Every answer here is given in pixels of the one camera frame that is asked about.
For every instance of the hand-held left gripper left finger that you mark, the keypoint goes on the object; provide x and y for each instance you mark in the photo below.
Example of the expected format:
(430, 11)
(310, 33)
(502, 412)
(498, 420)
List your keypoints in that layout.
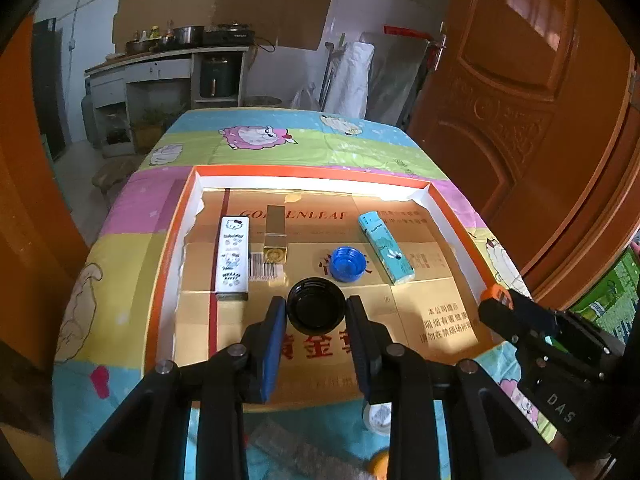
(272, 347)

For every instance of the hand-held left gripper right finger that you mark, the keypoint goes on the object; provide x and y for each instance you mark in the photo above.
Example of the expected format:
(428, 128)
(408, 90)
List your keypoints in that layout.
(361, 350)

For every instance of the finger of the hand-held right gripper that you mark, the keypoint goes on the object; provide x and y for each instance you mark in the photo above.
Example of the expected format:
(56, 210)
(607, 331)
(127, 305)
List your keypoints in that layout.
(535, 310)
(500, 325)

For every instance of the orange cap with dark label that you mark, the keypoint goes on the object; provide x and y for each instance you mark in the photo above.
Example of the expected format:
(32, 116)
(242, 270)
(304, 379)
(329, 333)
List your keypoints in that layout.
(495, 292)

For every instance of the black bottle cap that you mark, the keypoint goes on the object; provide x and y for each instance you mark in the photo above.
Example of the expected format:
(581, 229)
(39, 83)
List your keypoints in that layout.
(316, 306)

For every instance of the white bottle cap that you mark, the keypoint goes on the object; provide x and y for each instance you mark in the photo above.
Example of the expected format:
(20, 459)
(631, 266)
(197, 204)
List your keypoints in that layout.
(379, 417)

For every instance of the blue bottle cap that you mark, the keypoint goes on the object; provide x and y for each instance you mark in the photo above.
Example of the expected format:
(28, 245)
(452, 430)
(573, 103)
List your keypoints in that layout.
(348, 264)

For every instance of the shallow cardboard tray box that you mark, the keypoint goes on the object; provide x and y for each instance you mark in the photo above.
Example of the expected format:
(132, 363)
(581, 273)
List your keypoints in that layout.
(325, 270)

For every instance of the white cartoon lighter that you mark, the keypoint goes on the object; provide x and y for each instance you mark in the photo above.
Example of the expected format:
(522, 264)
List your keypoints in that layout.
(234, 260)

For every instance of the teal lighter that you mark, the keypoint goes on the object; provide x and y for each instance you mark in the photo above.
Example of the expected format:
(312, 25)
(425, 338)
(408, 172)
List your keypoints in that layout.
(386, 249)

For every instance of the gold lighter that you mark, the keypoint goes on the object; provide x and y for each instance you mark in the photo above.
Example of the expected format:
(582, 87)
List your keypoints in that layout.
(275, 240)

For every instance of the plain orange bottle cap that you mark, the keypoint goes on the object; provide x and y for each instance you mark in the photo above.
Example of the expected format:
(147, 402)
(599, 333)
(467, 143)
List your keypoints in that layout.
(380, 466)

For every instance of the green and blue carton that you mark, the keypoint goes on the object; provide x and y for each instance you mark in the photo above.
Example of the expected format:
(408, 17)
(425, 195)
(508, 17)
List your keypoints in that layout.
(612, 290)

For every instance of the brown wooden door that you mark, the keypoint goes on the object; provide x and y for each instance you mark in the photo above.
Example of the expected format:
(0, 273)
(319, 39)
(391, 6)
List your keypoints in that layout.
(510, 85)

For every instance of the small wooden stool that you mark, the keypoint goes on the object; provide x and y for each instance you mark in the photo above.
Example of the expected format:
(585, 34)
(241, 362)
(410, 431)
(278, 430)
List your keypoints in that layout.
(114, 175)

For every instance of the round woven basket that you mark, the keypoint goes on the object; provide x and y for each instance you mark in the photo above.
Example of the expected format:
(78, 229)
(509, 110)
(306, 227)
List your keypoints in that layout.
(263, 101)

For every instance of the white plastic bag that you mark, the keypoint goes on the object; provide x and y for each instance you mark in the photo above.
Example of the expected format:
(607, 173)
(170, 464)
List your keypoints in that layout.
(306, 99)

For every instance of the white sack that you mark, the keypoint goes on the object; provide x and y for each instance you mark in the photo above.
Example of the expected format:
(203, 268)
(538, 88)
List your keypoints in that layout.
(350, 80)

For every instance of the dark air fryer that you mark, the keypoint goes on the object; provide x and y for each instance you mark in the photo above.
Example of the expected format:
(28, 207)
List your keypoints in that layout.
(216, 77)

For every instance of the grey kitchen counter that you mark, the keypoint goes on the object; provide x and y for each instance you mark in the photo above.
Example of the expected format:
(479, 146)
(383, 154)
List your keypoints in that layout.
(160, 72)

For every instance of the red paper strip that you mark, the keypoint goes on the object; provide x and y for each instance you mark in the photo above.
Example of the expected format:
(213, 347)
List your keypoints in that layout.
(406, 32)

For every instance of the black gas stove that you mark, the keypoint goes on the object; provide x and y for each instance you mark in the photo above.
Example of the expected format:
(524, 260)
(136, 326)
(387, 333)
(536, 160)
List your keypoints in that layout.
(229, 35)

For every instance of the steel pot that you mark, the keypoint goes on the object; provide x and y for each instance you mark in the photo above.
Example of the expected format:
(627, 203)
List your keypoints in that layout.
(189, 35)

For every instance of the cardboard wall sheet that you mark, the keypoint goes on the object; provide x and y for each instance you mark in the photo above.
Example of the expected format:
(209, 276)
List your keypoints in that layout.
(252, 7)
(312, 12)
(196, 2)
(142, 20)

